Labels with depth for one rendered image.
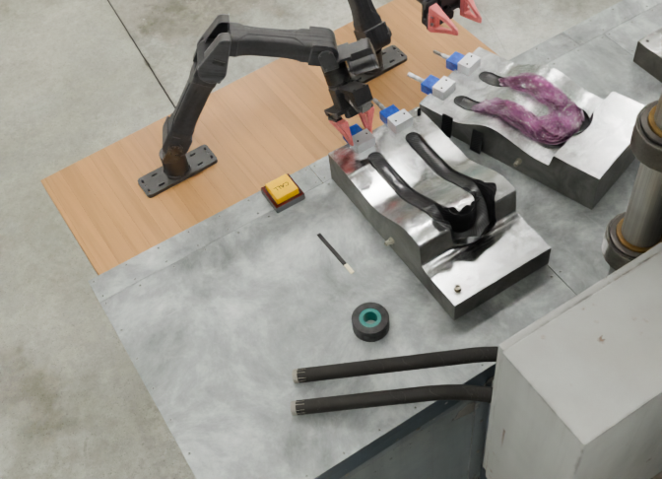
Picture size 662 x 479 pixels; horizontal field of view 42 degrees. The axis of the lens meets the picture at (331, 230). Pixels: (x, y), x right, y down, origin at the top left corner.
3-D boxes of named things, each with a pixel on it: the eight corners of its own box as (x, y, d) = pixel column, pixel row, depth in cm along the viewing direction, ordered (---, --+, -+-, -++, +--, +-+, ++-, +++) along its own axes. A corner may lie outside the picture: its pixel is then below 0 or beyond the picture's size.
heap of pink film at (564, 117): (465, 113, 215) (466, 91, 209) (505, 73, 222) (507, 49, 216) (556, 160, 203) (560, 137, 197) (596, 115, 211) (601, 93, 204)
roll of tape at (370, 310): (395, 333, 186) (395, 324, 183) (362, 348, 185) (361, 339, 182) (379, 305, 191) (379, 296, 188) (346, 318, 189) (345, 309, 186)
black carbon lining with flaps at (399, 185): (363, 163, 207) (361, 135, 199) (419, 133, 211) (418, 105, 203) (451, 260, 188) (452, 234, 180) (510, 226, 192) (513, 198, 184)
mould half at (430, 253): (331, 177, 214) (326, 140, 203) (418, 131, 221) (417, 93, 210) (453, 320, 186) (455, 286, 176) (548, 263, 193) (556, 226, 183)
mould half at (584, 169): (419, 118, 223) (419, 87, 215) (478, 62, 234) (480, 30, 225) (591, 210, 201) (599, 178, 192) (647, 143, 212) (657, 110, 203)
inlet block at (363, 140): (329, 129, 215) (327, 114, 211) (347, 120, 216) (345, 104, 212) (359, 162, 208) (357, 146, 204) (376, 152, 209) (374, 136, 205)
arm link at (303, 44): (337, 24, 195) (200, 11, 188) (342, 50, 189) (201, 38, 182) (326, 65, 204) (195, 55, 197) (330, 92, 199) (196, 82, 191)
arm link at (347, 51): (375, 50, 203) (360, 12, 193) (381, 75, 197) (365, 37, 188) (329, 66, 205) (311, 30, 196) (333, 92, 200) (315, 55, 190)
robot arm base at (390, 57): (408, 36, 231) (392, 24, 235) (346, 69, 226) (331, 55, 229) (409, 59, 237) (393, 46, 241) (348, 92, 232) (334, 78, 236)
